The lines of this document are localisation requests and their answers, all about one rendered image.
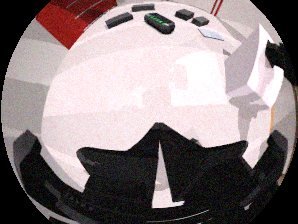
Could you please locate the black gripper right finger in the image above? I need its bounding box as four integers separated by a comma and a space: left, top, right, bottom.
160, 121, 249, 202

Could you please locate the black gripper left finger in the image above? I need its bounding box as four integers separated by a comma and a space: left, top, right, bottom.
76, 121, 160, 202

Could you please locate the dark grey controller unit with green rocker switches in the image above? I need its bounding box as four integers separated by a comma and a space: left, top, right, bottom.
144, 12, 176, 35

